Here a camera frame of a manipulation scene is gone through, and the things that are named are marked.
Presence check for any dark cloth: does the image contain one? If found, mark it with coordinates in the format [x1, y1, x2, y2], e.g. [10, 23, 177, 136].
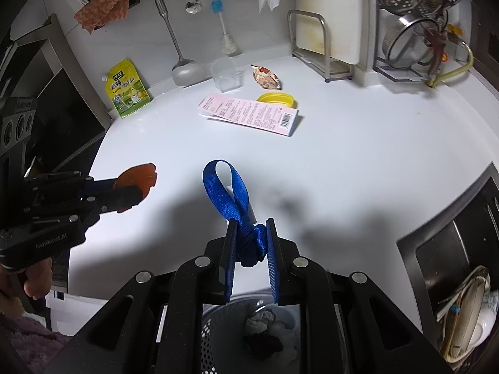
[245, 332, 284, 361]

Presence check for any pink printed receipt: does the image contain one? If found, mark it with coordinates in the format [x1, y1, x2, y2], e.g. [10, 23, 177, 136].
[198, 93, 299, 138]

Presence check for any white cutting board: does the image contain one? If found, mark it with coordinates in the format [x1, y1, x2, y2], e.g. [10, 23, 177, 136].
[294, 0, 369, 65]

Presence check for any yellowish gas hose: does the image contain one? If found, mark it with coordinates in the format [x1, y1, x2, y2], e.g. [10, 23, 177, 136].
[427, 41, 475, 89]

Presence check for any stack of dishes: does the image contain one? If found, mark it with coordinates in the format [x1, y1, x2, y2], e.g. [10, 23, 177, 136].
[437, 265, 498, 364]

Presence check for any clear plastic cup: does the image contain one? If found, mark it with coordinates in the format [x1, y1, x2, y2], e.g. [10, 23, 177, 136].
[210, 57, 245, 94]

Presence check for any orange peel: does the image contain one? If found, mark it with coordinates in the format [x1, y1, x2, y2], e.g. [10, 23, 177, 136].
[114, 163, 159, 213]

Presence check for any white bottle brush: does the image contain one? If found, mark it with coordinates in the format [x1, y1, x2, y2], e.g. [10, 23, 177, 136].
[206, 0, 240, 55]

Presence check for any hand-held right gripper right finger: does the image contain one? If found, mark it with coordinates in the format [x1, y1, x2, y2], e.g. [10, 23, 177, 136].
[266, 218, 455, 374]

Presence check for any steel lid rack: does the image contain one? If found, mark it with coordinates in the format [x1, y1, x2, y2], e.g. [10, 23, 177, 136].
[372, 4, 464, 83]

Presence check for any grey perforated trash bin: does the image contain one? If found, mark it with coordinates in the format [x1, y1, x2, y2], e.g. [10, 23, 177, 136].
[201, 288, 303, 374]

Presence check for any grey paper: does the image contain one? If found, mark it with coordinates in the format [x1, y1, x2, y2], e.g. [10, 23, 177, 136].
[245, 310, 276, 336]

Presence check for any steel pot lid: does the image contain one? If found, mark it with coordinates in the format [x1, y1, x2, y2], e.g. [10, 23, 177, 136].
[384, 12, 450, 74]

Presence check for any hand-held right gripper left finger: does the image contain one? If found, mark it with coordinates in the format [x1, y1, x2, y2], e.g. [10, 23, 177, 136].
[45, 218, 239, 374]

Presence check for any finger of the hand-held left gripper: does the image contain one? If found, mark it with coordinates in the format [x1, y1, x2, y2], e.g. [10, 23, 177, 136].
[31, 185, 143, 227]
[22, 171, 118, 200]

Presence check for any black glass cooktop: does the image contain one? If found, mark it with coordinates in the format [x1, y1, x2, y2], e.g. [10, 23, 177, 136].
[0, 13, 111, 293]

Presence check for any patterned snack wrapper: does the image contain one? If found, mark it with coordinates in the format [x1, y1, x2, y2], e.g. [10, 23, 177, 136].
[250, 64, 282, 91]

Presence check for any person's left hand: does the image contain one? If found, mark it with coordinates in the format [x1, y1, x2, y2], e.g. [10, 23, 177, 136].
[0, 257, 54, 300]

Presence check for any steel cutting board rack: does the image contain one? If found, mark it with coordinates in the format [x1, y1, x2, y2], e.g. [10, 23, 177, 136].
[287, 10, 354, 84]

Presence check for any dark steel sink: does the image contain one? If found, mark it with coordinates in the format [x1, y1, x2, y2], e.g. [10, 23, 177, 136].
[397, 164, 499, 374]

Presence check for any steel ladle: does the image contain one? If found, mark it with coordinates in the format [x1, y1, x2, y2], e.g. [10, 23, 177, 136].
[148, 0, 202, 87]

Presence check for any yellow plastic lid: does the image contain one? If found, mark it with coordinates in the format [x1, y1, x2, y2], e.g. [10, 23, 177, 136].
[256, 91, 299, 108]

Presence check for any orange dish cloth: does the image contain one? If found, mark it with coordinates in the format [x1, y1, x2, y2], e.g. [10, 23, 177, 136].
[74, 0, 133, 34]

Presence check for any white paper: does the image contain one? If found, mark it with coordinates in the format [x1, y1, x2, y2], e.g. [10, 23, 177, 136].
[271, 314, 301, 363]

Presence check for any person's left forearm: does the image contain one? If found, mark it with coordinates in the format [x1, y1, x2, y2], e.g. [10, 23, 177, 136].
[0, 292, 75, 374]

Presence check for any blue ribbon strap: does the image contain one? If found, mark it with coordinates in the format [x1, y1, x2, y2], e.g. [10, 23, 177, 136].
[202, 159, 270, 268]

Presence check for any yellow-green seasoning pouch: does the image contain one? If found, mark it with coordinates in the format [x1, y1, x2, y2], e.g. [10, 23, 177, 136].
[102, 59, 152, 119]

